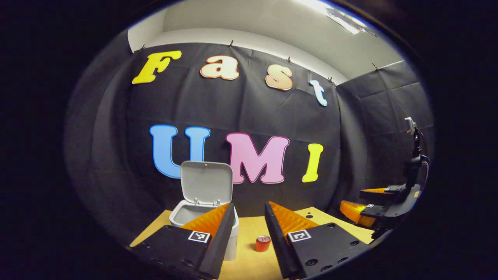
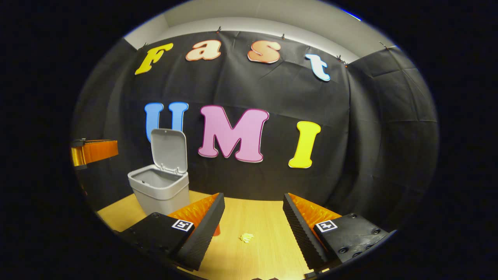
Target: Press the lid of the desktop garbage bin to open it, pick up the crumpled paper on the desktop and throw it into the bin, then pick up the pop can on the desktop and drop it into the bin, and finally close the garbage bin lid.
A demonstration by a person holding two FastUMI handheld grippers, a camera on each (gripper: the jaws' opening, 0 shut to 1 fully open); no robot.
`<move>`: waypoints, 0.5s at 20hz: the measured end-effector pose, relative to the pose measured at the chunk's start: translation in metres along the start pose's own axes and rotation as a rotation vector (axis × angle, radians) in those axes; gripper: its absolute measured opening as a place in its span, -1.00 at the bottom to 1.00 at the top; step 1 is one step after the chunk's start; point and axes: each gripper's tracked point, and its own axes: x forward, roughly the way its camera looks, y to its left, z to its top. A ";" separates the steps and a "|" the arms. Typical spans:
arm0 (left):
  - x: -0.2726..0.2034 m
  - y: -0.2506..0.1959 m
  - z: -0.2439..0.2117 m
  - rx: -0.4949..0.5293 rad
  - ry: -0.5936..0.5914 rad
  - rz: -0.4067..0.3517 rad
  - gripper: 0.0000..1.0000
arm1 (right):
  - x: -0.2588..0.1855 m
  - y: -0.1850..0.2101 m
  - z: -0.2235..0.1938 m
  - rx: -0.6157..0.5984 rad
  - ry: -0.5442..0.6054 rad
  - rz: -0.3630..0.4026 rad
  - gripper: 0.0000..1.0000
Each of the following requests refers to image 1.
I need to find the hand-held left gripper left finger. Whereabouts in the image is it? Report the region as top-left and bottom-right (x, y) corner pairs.
(130, 202), (236, 280)

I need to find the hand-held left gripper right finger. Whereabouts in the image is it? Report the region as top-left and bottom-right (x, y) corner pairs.
(265, 201), (370, 280)

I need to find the red pop can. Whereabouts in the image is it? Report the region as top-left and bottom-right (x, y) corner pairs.
(255, 235), (272, 252)

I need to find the white desktop garbage bin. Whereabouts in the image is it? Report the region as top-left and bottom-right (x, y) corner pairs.
(169, 161), (238, 261)

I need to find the wooden desktop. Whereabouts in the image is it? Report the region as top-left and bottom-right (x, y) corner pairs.
(129, 207), (376, 280)

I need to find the black backdrop cloth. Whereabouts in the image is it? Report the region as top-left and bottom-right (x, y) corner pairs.
(64, 29), (434, 249)

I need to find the ceiling light panel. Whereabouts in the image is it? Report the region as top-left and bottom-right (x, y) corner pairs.
(307, 0), (377, 36)

